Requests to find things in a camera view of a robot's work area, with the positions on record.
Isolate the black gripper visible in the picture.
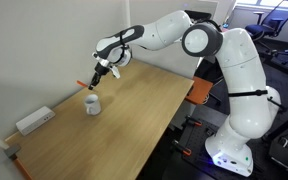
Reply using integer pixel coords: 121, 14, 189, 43
87, 62, 112, 91

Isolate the black clamp orange handle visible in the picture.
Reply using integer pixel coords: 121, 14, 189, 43
183, 115, 204, 128
171, 139, 193, 157

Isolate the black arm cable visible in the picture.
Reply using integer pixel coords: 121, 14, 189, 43
117, 29, 132, 65

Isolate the black case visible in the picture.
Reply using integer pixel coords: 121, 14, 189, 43
268, 126, 288, 173

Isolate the white cup with handle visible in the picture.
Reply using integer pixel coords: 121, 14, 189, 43
83, 93, 102, 117

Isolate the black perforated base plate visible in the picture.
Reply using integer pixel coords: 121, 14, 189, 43
180, 114, 262, 180

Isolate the orange chair seat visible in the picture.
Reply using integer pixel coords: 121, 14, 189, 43
184, 76, 215, 106

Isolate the gray metal table bracket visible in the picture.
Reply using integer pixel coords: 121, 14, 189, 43
3, 143, 22, 161

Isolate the orange marker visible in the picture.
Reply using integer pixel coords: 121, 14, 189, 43
76, 79, 94, 90

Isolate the white rectangular box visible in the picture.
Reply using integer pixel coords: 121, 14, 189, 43
15, 105, 56, 137

